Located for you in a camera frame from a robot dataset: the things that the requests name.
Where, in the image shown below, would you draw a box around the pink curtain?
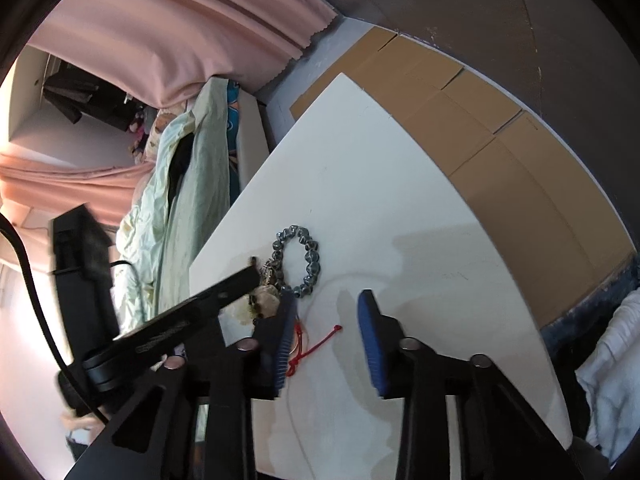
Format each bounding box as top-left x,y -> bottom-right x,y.
0,152 -> 151,228
27,0 -> 337,109

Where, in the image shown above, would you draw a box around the pink plush toys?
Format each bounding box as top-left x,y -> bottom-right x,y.
129,106 -> 177,162

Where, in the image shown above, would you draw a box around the black hanging clothes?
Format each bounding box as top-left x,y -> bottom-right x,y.
42,59 -> 135,132

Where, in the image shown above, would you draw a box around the light green blanket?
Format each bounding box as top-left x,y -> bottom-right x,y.
114,77 -> 234,322

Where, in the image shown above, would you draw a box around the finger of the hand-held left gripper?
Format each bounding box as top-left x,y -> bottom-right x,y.
81,265 -> 260,396

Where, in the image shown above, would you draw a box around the small silver chain pendant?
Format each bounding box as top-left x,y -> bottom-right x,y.
259,257 -> 287,291

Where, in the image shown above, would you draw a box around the brown cardboard floor sheets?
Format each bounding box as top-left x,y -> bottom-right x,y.
289,26 -> 636,328

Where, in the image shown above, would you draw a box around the red string cord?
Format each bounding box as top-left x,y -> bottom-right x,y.
286,321 -> 344,377

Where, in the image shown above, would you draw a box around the white cloth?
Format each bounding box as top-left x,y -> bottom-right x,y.
574,289 -> 640,462

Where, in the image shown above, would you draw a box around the white mattress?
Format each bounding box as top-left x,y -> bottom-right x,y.
237,91 -> 274,187

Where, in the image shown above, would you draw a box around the thick black cable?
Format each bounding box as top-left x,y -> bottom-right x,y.
0,212 -> 108,423

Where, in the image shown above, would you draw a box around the blue patterned sheet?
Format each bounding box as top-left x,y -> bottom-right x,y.
224,79 -> 244,202

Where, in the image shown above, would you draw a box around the cream beaded jewelry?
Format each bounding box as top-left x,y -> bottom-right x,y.
235,284 -> 282,326

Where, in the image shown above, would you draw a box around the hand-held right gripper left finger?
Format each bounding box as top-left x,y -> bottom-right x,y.
65,290 -> 301,480

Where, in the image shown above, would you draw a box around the dark grey beaded bracelet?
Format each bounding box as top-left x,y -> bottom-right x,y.
271,226 -> 322,299

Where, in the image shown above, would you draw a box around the blue denim cloth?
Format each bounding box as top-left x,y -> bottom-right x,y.
541,254 -> 640,361

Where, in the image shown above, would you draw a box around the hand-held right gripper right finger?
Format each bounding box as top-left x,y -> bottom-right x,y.
357,289 -> 583,480

